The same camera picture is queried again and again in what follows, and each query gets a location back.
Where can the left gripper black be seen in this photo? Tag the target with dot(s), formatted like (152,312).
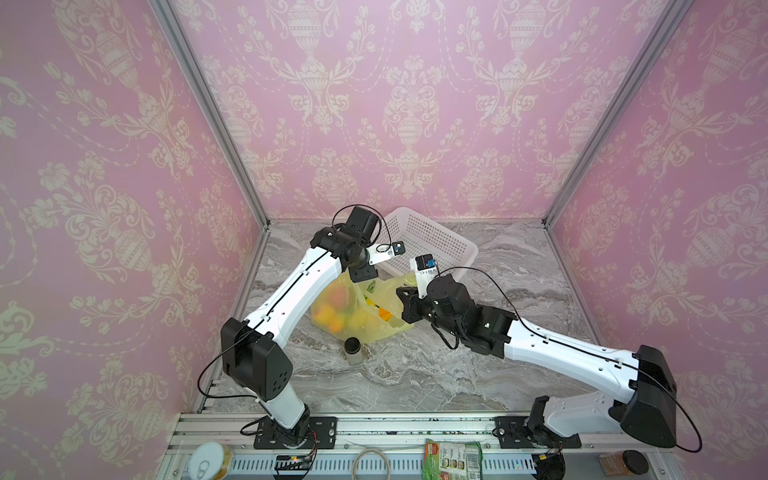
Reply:
(360,274)

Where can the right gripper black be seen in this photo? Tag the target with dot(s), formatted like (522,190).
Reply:
(410,306)

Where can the yellow plastic bag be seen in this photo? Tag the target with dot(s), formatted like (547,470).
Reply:
(369,311)

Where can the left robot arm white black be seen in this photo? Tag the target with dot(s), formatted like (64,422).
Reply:
(252,349)

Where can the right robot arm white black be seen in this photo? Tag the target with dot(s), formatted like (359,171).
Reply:
(633,392)

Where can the white plastic basket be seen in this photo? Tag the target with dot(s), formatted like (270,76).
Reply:
(421,236)

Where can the green snack packet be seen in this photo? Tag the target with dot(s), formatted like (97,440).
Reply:
(452,461)

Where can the brown jar black lid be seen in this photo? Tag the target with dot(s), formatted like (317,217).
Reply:
(624,463)

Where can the white lid yellow tin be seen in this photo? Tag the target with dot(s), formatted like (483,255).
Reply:
(210,461)

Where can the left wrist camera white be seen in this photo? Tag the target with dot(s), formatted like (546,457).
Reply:
(380,253)

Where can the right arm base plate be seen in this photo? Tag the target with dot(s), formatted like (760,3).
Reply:
(519,432)

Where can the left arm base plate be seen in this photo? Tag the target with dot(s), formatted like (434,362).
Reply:
(315,431)

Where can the aluminium front rail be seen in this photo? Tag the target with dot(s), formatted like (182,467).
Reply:
(381,430)

